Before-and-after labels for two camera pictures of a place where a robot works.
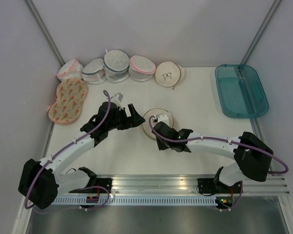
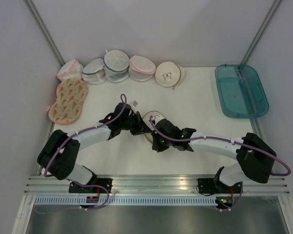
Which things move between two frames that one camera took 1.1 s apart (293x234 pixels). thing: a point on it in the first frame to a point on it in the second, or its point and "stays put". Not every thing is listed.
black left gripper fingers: (134, 120) to (143, 127)
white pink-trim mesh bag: (71, 69) stays put
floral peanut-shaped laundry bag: (71, 93) stays put
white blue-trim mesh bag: (93, 71) stays put
